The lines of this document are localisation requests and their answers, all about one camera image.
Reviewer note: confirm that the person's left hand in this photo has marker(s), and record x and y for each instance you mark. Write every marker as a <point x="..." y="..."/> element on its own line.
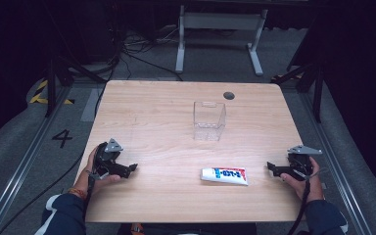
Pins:
<point x="104" y="181"/>

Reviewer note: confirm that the black table grommet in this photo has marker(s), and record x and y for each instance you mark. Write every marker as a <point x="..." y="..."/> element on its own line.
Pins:
<point x="228" y="95"/>

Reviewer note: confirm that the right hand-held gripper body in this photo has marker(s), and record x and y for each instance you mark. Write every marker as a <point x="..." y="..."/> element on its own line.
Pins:
<point x="302" y="163"/>

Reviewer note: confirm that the person's right hand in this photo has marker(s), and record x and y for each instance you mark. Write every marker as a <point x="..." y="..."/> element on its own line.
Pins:
<point x="310" y="187"/>

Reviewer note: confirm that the white toothpaste tube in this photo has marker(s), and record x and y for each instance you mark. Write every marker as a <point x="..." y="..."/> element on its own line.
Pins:
<point x="224" y="176"/>

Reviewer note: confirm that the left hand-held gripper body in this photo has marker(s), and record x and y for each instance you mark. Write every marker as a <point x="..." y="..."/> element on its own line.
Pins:
<point x="108" y="160"/>

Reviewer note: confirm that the clear plastic container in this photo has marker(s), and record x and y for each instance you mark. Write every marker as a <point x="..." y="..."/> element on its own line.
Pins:
<point x="209" y="121"/>

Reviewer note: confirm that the grey metal desk frame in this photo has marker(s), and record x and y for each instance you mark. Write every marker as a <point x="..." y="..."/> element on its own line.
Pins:
<point x="220" y="23"/>

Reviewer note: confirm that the metal floor rail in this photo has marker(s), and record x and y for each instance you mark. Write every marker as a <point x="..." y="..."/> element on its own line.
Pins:
<point x="19" y="169"/>
<point x="342" y="176"/>

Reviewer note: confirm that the black metal stand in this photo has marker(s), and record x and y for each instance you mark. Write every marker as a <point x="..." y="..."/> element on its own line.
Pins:
<point x="313" y="81"/>
<point x="57" y="78"/>

